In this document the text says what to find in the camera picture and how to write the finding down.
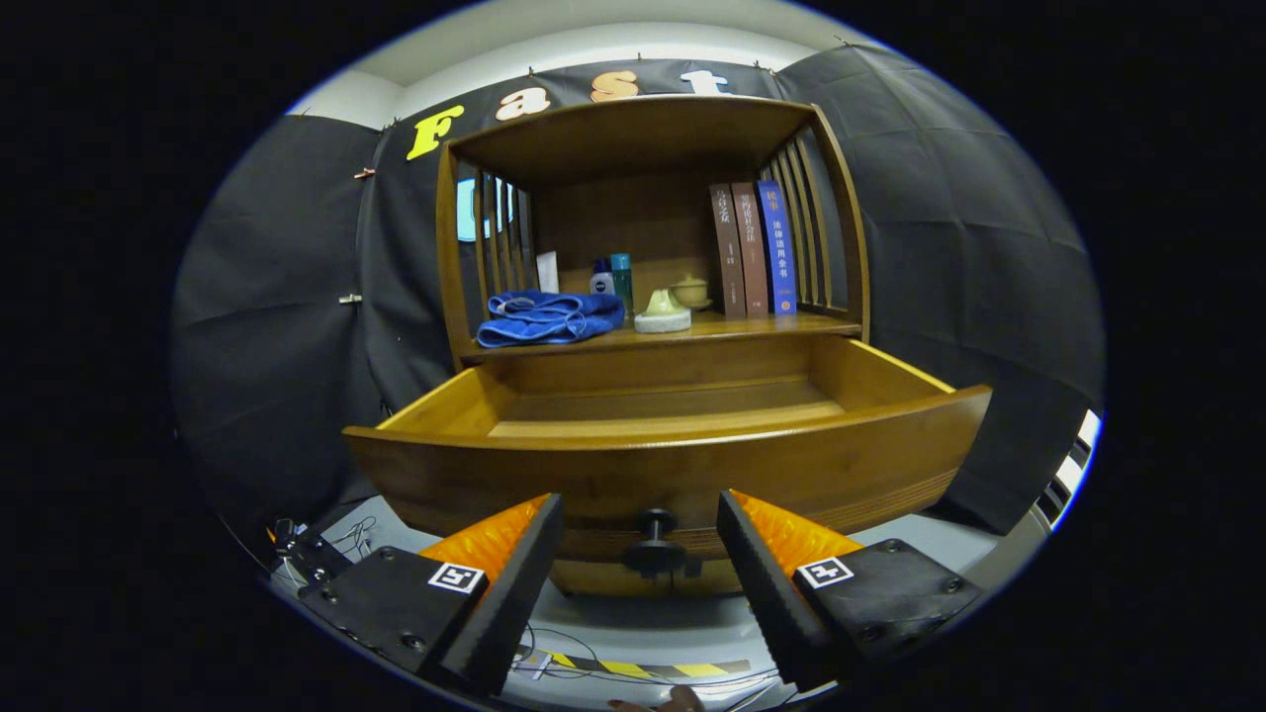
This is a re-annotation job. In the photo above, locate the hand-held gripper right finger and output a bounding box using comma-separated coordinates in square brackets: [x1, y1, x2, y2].
[716, 489, 985, 690]

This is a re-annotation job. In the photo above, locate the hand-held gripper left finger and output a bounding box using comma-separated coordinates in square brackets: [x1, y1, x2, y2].
[297, 492, 565, 696]

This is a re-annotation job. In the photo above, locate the wooden drawer with black knob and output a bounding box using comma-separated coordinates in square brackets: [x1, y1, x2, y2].
[341, 334, 993, 597]

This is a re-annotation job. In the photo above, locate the wooden countertop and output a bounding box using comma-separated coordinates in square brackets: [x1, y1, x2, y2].
[463, 309, 861, 359]

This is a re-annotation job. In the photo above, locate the wooden cabinet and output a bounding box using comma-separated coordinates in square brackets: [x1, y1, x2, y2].
[341, 95, 993, 597]

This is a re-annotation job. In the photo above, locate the yellow and black floor tape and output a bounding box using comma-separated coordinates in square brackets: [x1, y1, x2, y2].
[539, 650, 753, 680]

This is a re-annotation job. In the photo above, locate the black electronic device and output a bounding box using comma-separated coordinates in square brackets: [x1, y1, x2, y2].
[269, 518, 352, 594]

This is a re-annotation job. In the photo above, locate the folded blue towel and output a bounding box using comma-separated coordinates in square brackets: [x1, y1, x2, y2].
[476, 290, 626, 348]

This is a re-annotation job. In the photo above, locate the blue book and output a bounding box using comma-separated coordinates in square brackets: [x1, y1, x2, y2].
[756, 179, 798, 315]

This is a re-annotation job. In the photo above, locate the reddish brown book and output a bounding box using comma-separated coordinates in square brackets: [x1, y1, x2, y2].
[731, 181, 770, 317]

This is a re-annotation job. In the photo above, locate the black backdrop cloth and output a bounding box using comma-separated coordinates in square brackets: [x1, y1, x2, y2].
[170, 44, 1104, 540]

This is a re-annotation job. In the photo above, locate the thin black cable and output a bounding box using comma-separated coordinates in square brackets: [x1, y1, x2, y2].
[514, 623, 782, 693]

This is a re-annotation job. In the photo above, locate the thin grey cable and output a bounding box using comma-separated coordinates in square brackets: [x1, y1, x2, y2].
[331, 514, 379, 561]

